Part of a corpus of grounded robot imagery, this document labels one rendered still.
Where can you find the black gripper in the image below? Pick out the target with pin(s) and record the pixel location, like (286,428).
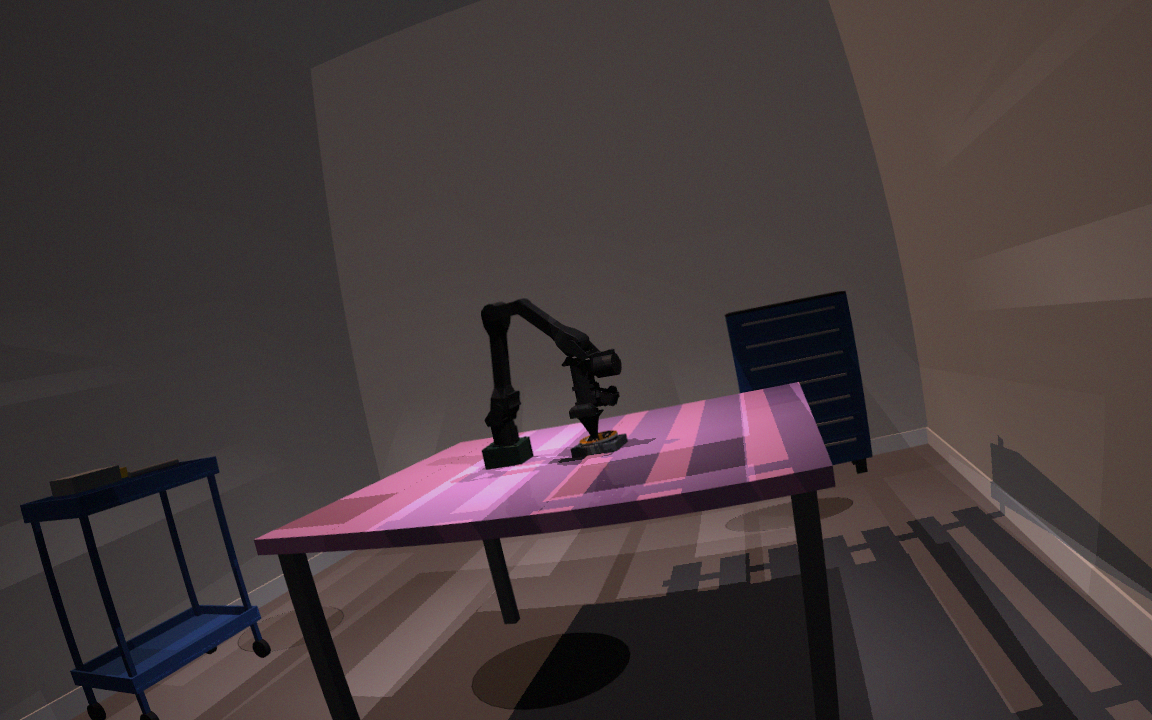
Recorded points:
(585,409)

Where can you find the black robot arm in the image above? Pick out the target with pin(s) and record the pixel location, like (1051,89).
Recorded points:
(572,342)

